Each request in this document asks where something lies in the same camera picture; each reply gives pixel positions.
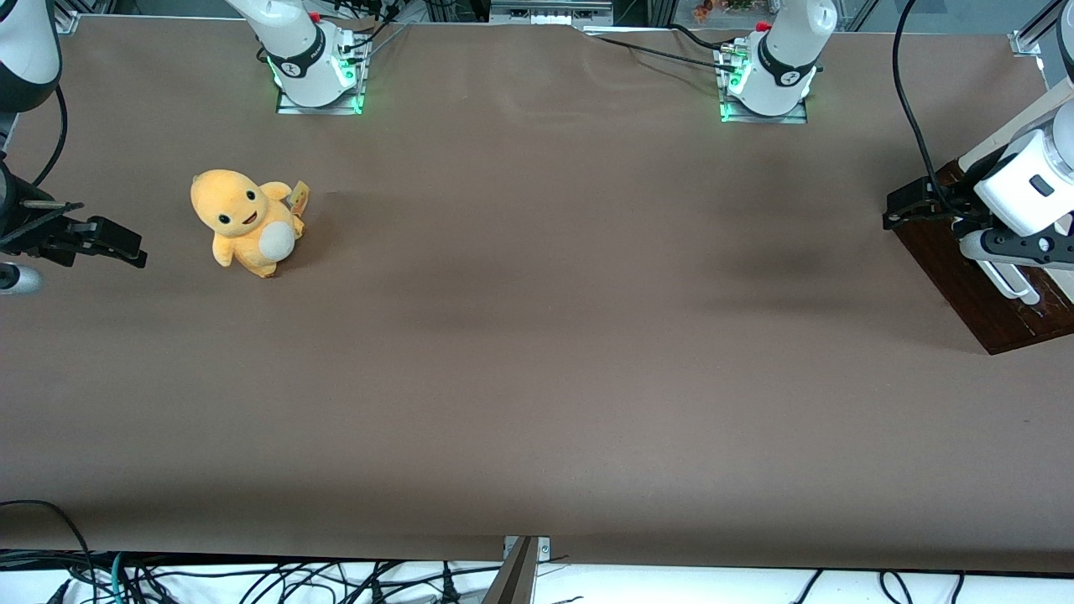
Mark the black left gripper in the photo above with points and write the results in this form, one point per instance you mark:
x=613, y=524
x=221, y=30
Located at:
x=946, y=207

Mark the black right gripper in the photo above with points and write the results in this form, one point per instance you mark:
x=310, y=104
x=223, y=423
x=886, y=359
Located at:
x=27, y=225

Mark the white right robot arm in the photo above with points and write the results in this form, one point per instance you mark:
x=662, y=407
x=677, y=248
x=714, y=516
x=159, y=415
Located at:
x=302, y=59

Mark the wooden drawer cabinet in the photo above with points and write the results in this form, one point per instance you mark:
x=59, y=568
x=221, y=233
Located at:
x=1015, y=127

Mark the yellow plush toy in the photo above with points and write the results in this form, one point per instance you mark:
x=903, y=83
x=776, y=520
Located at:
x=243, y=214

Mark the small orange figure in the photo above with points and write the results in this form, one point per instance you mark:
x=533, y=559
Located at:
x=701, y=10

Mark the brown table cover sheet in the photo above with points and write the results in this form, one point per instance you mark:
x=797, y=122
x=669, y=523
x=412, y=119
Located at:
x=537, y=335

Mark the grey metal rack unit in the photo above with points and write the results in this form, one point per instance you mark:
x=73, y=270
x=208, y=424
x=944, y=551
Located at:
x=550, y=10

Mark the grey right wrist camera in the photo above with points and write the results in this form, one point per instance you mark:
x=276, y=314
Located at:
x=18, y=279

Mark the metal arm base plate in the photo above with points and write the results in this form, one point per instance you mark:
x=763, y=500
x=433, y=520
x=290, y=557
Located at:
x=319, y=110
x=763, y=119

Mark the aluminium frame profile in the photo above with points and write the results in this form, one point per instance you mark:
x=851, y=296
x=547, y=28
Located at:
x=65, y=22
x=1028, y=42

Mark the silver metal bracket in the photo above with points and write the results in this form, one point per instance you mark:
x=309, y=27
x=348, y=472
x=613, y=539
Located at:
x=544, y=547

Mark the grey mount post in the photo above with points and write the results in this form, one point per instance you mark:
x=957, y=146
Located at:
x=513, y=583

